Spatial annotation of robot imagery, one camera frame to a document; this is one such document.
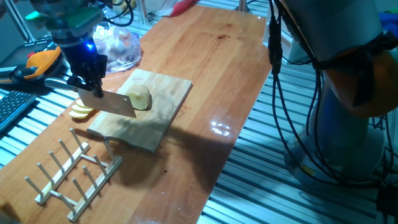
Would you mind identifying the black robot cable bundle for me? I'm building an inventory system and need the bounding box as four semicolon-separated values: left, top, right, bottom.
93;0;396;190

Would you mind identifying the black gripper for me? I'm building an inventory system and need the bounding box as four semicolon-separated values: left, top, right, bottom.
60;39;108;99

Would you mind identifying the clear plastic bag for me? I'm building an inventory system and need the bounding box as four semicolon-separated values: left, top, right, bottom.
93;6;144;74

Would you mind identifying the black computer keyboard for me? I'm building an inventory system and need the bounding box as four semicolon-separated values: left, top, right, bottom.
0;90;37;133

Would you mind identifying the wooden peg dish rack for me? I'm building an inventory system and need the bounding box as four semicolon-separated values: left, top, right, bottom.
24;127;124;223

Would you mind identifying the wooden cutting board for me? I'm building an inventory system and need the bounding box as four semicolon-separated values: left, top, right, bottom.
86;68;193;154

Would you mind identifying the green wrist mount plate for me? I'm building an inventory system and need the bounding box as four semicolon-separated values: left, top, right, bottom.
24;6;104;37

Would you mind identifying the white shopping bag red print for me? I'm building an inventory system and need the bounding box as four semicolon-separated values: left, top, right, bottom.
146;0;200;18

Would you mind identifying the halved potato chunk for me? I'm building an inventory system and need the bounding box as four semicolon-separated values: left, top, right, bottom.
124;85;153;111

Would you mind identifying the orange and grey teach pendant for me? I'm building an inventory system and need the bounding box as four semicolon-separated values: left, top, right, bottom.
0;37;71;96

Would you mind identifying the blue plastic bag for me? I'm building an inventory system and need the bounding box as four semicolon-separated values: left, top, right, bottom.
377;11;398;32

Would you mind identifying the steel cleaver knife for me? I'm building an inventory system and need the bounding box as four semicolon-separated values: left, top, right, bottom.
43;77;137;118

